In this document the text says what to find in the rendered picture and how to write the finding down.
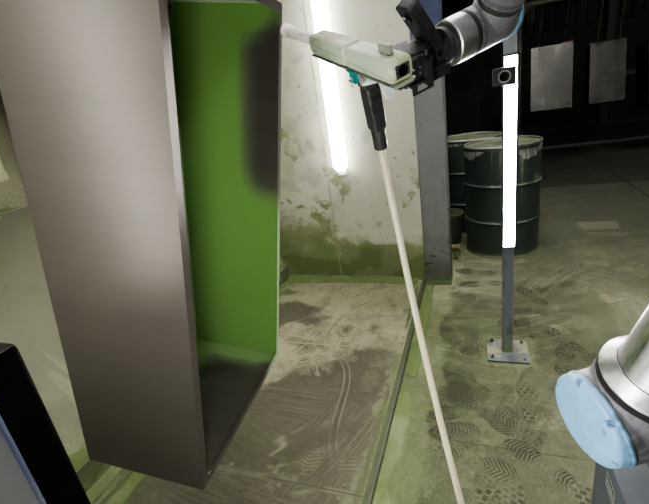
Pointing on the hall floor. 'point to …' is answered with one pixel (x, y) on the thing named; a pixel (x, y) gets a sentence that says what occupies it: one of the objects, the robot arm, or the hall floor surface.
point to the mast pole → (508, 254)
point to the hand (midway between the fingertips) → (362, 75)
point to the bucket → (456, 224)
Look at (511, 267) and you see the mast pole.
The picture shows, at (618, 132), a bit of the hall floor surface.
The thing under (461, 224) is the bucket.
